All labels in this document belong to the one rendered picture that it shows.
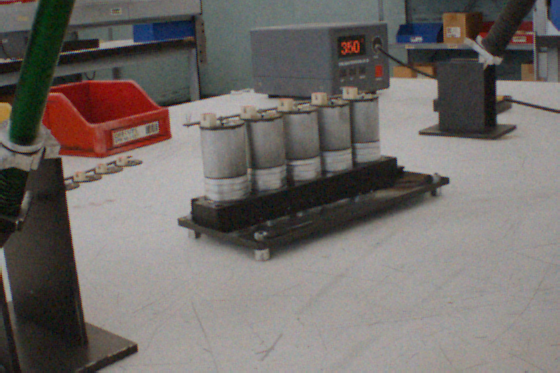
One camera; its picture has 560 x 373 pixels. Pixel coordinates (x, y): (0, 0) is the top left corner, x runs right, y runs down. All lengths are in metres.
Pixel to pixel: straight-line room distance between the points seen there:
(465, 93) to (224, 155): 0.32
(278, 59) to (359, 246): 0.61
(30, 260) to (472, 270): 0.19
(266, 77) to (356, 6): 4.79
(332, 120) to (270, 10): 5.78
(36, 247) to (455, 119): 0.46
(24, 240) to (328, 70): 0.65
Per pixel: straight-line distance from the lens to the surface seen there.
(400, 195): 0.43
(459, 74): 0.67
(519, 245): 0.38
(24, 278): 0.31
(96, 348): 0.28
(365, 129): 0.47
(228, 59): 6.54
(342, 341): 0.28
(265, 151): 0.41
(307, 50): 0.92
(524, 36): 4.81
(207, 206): 0.39
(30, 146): 0.25
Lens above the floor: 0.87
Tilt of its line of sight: 12 degrees down
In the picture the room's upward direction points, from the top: 4 degrees counter-clockwise
